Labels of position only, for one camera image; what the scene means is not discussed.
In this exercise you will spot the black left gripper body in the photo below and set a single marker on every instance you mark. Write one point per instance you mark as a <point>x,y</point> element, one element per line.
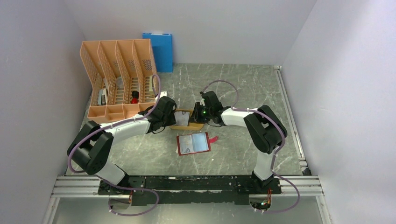
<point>168,119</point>

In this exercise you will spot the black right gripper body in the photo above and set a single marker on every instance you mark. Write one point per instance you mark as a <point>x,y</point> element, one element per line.
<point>208,112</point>

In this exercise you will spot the yellow oval tray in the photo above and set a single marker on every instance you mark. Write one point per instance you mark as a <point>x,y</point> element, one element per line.
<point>191,126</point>

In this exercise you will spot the red leather card holder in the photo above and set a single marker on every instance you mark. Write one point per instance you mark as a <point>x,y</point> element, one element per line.
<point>201,143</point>

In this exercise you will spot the silver VIP credit card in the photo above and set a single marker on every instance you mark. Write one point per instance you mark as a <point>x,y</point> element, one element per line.
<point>186,144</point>

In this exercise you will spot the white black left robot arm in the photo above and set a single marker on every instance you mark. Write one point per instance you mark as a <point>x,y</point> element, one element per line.
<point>92,145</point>

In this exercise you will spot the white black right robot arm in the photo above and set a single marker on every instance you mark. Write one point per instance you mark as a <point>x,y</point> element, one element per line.
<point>265,128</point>

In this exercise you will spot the beige eraser block in organizer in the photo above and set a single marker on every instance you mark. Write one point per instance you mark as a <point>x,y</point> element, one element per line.
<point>152,84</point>

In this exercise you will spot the black red item in organizer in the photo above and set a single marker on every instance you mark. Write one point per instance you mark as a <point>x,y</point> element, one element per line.
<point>135,97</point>

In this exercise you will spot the orange plastic file organizer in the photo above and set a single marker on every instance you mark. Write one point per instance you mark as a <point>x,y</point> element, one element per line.
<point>120,66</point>

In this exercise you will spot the white stapler in organizer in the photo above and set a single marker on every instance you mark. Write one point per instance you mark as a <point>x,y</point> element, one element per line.
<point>102,97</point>

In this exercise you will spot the blue plastic box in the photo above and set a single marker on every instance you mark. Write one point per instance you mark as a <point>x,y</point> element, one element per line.
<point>162,49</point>

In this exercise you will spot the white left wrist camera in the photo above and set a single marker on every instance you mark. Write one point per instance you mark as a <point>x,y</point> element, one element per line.
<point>163,94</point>

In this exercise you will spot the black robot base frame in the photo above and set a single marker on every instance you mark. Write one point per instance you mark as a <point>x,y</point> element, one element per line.
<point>193,189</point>

